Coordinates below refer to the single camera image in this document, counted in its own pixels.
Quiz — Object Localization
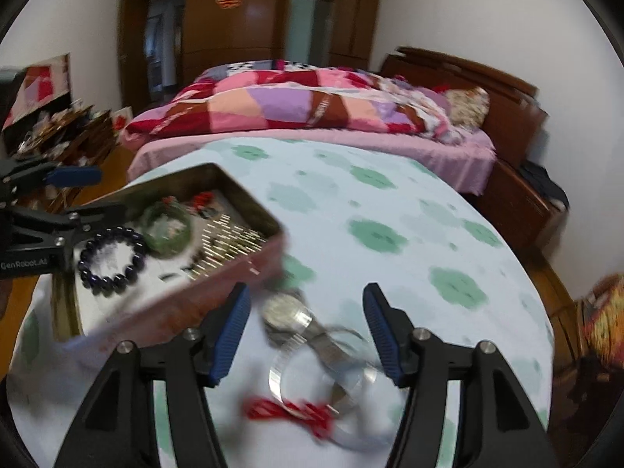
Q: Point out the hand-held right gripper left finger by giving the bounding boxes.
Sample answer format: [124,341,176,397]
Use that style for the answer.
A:
[53,282,252,468]

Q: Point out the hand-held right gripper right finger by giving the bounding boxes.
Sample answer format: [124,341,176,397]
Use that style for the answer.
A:
[362,282,561,468]

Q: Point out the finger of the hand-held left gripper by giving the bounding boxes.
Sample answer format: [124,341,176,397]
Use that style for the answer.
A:
[0,157,103,206]
[53,201,128,248]

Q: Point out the pink tin box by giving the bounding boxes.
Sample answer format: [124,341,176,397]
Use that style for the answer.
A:
[51,162,289,347]

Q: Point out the dark blue bead bracelet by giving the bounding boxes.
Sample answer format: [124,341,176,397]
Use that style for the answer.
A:
[77,227,149,296]

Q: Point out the silver wristwatch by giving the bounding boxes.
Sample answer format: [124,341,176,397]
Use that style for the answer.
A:
[261,291,386,417]

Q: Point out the green jade bangle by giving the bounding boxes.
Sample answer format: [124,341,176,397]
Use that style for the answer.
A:
[140,200,196,257]

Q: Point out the red knotted cord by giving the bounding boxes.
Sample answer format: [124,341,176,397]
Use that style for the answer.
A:
[244,396,338,442]

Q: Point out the pile of bead necklaces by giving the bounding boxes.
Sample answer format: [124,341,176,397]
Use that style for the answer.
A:
[185,217,269,281]

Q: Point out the red bead string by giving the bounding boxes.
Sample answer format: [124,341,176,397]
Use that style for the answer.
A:
[163,192,218,215]

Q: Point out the pale lavender jade bangle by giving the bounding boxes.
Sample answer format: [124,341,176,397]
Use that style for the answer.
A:
[273,324,408,449]

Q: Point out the wooden television cabinet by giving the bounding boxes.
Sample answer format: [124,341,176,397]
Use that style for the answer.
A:
[0,105,115,215]

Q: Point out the patchwork cloth covered television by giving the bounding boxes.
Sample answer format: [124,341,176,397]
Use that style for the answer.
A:
[2,53,71,130]

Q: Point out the wooden nightstand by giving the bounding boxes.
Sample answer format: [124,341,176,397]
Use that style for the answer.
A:
[475,156,571,254]

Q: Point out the wicker chair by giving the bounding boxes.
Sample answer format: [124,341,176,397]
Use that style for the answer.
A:
[556,273,624,401]

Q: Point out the pink bed sheet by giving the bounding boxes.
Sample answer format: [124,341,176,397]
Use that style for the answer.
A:
[119,124,497,195]

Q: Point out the black white spotted blanket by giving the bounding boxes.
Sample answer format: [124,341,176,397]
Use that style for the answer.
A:
[227,60,274,75]

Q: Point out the patchwork quilt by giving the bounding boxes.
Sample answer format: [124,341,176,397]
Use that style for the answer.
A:
[124,60,469,144]

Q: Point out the dark garment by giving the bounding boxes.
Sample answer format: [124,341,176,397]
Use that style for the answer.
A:
[570,351,624,430]

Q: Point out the colourful patterned cushion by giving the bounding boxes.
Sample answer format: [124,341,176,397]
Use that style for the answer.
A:
[582,275,624,366]

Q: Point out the dark clothes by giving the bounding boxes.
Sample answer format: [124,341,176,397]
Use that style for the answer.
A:
[519,162,570,208]

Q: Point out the brown wooden wardrobe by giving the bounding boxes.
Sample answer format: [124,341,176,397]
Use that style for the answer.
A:
[118,0,386,113]

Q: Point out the floral pillow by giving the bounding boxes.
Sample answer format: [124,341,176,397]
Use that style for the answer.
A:
[446,87,491,130]

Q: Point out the wooden bed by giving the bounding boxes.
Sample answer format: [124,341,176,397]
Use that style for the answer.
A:
[119,46,549,196]

